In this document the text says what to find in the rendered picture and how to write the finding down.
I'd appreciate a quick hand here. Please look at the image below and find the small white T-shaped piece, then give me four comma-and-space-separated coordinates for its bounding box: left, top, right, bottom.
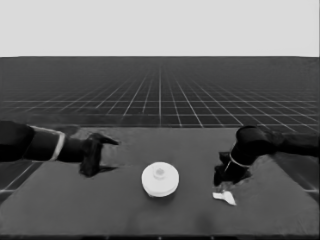
212, 190, 238, 207

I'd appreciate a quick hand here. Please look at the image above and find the large thick white disc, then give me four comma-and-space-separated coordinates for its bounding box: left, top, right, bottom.
141, 161, 180, 198

